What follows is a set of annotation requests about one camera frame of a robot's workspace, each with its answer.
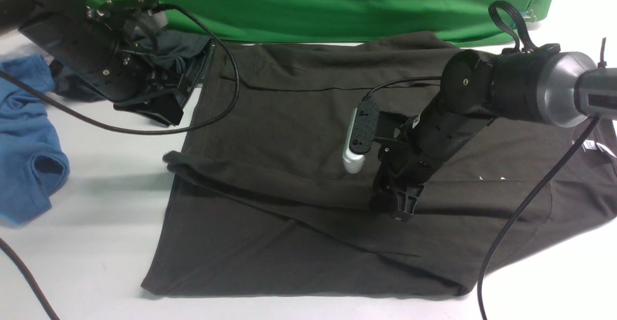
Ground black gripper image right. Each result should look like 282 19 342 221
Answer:
369 138 444 223

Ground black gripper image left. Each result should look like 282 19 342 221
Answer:
114 69 194 127

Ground dark gray long-sleeved shirt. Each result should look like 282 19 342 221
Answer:
141 31 587 297

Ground black silver robot arm right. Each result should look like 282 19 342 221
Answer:
357 44 616 222

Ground dark teal crumpled garment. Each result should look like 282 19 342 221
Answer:
49 29 211 103

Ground blue crumpled garment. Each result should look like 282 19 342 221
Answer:
0 80 70 226

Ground blue binder clip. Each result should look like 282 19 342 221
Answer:
522 10 537 24

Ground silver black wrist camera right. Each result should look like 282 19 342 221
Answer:
342 99 380 173

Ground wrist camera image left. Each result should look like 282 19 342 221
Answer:
87 0 168 34

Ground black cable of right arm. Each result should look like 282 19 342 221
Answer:
364 0 617 320

